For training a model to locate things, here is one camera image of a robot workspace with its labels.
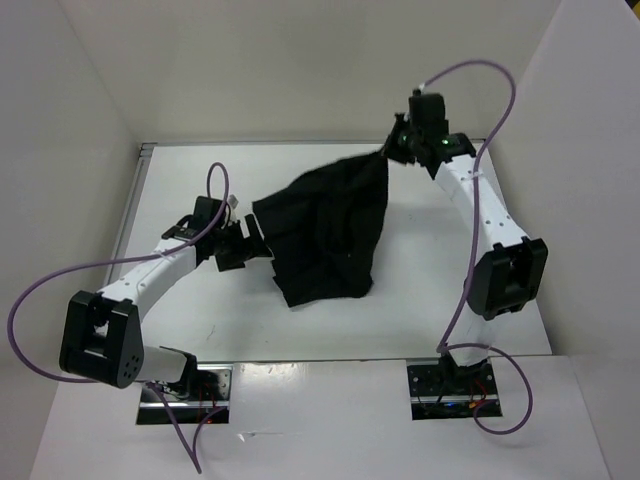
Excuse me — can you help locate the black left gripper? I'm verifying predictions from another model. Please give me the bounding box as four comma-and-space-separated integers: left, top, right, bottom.
211, 213, 271, 271

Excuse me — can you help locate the black skirt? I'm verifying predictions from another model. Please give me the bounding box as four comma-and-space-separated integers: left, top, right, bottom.
252, 152, 389, 308

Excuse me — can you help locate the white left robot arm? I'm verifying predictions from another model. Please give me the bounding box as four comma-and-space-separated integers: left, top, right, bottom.
59, 214, 271, 400

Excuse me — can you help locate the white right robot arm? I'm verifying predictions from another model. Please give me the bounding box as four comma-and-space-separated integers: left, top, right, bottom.
384, 113, 548, 393

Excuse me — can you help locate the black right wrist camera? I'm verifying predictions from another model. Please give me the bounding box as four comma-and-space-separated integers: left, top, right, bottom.
408, 89, 449, 136

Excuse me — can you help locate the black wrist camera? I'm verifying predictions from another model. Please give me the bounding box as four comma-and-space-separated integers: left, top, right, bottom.
408, 89, 449, 136
189, 196, 226, 231

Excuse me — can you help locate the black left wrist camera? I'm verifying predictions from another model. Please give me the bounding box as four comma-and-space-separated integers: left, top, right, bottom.
189, 196, 226, 231

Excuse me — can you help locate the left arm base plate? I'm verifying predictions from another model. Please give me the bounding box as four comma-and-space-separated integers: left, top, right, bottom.
136, 363, 234, 426

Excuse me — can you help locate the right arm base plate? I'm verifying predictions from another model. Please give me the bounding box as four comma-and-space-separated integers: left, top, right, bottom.
406, 358, 502, 421

